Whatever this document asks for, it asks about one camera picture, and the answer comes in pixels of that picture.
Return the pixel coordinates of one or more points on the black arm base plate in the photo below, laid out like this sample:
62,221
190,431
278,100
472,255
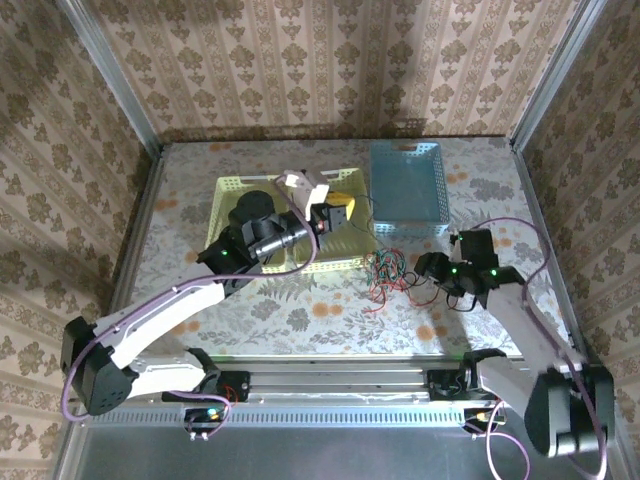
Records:
240,385
445,385

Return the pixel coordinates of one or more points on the grey metal sheet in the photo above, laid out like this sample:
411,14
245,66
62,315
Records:
325,455

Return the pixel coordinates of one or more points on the aluminium front rail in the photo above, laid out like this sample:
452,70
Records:
340,382

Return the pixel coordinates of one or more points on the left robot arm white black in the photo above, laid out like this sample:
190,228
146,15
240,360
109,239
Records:
160,315

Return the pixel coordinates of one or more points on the light blue perforated basket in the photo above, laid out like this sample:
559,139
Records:
407,185

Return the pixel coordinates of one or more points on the floral table cover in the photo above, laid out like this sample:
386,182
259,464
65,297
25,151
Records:
325,320

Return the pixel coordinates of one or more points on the pale yellow perforated basket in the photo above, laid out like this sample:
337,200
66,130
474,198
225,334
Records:
222,210
345,245

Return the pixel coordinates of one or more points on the aluminium frame post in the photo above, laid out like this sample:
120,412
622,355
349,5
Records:
115,75
555,75

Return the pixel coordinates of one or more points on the small connector board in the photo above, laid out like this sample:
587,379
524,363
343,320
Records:
205,416
481,417

